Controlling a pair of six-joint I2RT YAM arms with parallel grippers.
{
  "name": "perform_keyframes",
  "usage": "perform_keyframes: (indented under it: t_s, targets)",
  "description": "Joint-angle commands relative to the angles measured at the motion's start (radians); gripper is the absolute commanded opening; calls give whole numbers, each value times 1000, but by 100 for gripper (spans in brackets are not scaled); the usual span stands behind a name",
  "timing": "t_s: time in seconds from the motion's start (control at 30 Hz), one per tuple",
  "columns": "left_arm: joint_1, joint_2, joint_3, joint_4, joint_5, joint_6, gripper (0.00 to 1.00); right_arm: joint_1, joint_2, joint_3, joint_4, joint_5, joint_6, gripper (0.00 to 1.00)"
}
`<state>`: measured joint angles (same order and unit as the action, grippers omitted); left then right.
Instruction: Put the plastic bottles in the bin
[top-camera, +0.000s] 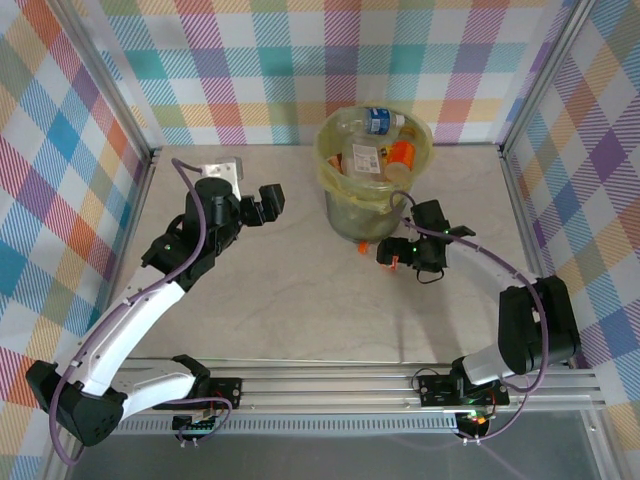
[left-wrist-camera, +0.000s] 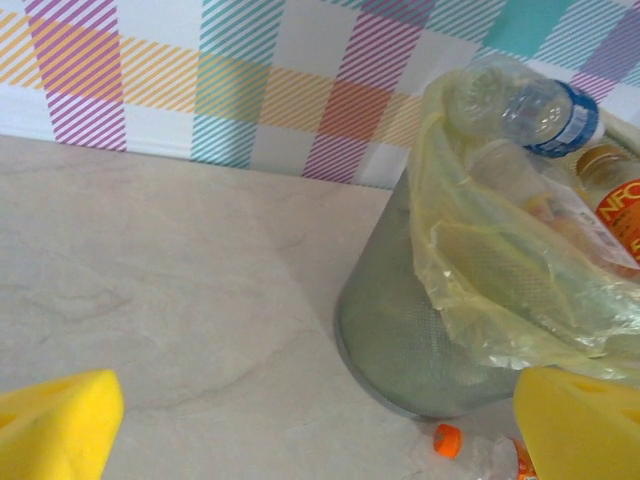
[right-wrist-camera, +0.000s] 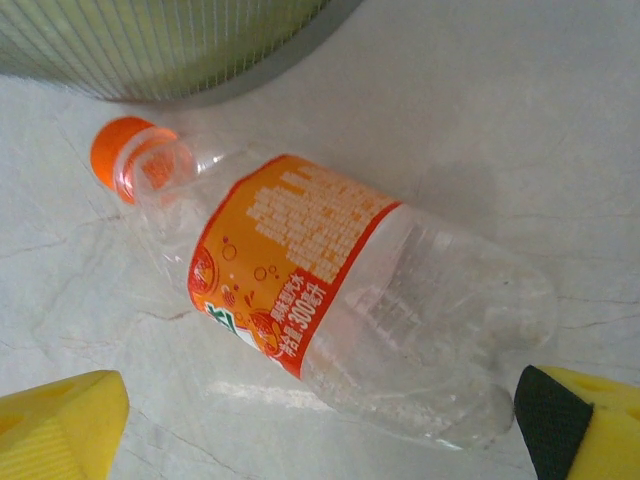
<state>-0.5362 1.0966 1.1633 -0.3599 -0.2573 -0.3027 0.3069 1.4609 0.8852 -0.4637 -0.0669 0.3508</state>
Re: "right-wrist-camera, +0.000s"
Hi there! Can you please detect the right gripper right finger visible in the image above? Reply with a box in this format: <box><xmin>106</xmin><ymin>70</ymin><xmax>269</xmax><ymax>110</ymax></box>
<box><xmin>513</xmin><ymin>364</ymin><xmax>640</xmax><ymax>480</ymax></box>

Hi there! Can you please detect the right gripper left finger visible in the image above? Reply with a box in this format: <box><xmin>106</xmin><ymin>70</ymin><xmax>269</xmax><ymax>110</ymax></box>
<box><xmin>0</xmin><ymin>369</ymin><xmax>130</xmax><ymax>480</ymax></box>

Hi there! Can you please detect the clear bottle orange cap label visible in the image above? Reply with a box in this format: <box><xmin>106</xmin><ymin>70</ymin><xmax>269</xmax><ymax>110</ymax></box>
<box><xmin>89</xmin><ymin>115</ymin><xmax>560</xmax><ymax>451</ymax></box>

